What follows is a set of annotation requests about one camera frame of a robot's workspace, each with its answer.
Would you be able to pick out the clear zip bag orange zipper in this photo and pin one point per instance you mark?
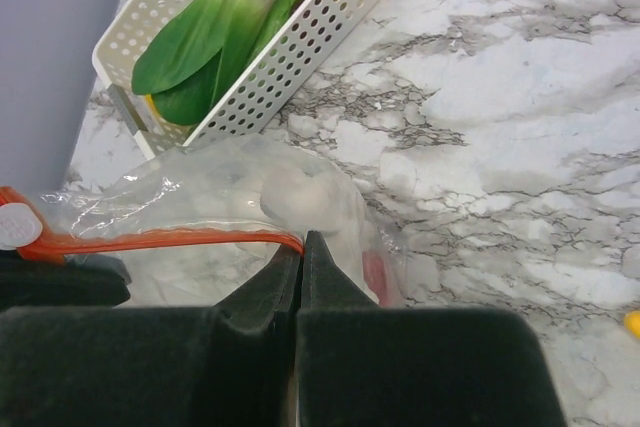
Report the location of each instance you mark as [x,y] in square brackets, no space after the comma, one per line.
[190,226]

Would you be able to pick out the white perforated plastic basket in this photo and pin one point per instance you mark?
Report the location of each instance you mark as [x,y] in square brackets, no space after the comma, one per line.
[298,36]

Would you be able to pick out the yellow screwdriver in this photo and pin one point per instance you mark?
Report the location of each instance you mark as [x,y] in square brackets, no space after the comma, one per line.
[631,322]

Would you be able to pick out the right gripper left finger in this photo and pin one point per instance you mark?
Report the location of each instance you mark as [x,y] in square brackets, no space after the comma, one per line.
[76,352]

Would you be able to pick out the orange peach toy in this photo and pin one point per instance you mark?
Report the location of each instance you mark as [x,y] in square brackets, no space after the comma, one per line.
[380,279]

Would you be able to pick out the white mushroom toy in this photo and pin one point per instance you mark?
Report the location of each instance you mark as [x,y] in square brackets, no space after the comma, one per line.
[285,197]

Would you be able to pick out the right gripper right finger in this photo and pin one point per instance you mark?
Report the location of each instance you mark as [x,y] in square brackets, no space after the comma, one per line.
[362,365]

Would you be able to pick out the green bok choy toy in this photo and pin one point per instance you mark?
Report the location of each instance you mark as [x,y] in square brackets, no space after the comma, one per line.
[198,55]

